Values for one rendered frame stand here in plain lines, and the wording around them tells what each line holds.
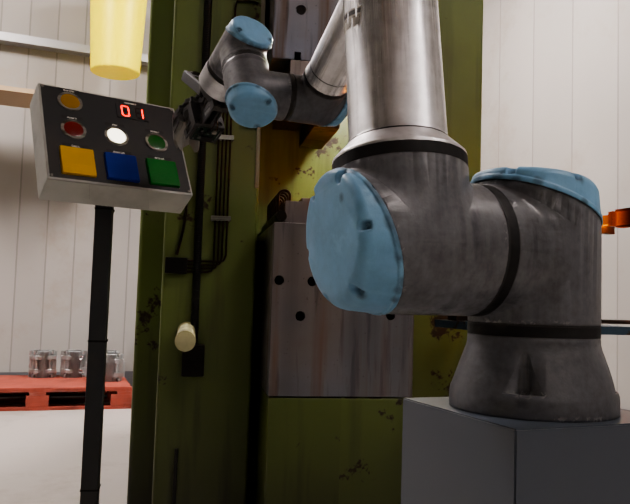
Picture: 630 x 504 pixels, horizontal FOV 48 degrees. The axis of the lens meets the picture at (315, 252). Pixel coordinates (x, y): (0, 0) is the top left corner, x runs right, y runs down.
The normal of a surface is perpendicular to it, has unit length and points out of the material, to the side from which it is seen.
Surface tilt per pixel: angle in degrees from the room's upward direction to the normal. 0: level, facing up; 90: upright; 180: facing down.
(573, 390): 70
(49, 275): 90
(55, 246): 90
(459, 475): 90
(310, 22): 90
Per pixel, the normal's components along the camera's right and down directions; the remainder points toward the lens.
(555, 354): 0.03, -0.40
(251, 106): 0.09, 0.83
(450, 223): 0.39, -0.21
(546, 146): -0.92, -0.05
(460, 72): 0.17, -0.06
